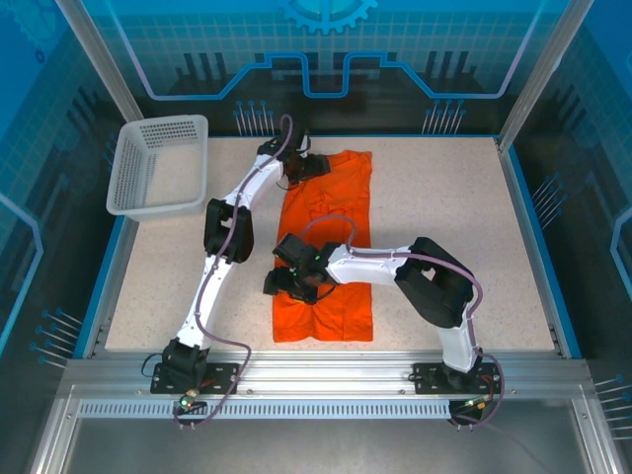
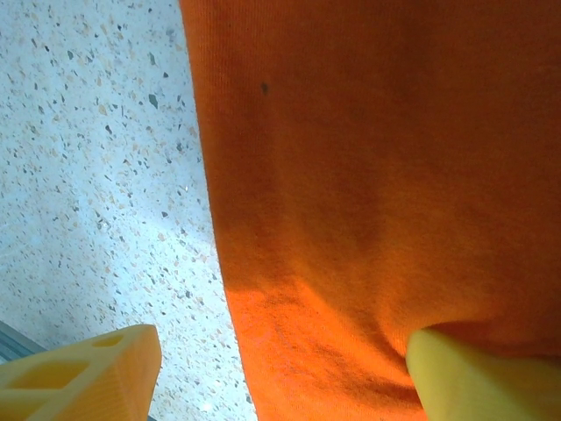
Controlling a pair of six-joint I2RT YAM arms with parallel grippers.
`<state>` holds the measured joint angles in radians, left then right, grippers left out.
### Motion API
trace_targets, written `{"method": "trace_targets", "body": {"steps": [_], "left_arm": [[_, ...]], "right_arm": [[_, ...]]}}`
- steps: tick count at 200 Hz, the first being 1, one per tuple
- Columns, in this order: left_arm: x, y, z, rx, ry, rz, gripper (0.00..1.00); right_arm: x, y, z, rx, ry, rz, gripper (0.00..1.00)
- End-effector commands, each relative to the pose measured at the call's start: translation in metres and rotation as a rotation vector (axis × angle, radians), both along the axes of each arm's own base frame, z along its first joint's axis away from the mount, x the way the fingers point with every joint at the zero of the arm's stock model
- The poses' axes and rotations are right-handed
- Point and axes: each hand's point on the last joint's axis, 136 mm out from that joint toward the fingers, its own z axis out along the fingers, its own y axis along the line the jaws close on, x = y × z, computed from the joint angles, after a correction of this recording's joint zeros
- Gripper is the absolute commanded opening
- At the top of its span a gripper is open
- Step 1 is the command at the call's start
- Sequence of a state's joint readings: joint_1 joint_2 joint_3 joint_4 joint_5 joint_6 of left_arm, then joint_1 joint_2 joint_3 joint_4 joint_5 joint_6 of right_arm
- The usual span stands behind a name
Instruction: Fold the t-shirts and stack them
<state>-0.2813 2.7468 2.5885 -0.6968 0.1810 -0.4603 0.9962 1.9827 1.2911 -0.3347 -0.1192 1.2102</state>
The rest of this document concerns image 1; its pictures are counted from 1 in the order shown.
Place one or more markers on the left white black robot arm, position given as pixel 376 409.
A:
pixel 212 291

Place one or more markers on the aluminium front frame beam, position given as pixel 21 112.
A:
pixel 321 375

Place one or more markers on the grey metal bottom panel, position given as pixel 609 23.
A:
pixel 321 449

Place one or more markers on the white perforated plastic basket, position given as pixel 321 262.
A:
pixel 131 168

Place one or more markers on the aluminium table side rail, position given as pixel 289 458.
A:
pixel 108 296
pixel 516 197

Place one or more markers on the aluminium frame post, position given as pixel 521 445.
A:
pixel 538 74
pixel 101 59

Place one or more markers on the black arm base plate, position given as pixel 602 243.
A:
pixel 158 385
pixel 429 381

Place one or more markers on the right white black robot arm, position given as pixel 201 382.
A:
pixel 370 269

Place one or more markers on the orange t-shirt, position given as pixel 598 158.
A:
pixel 340 207

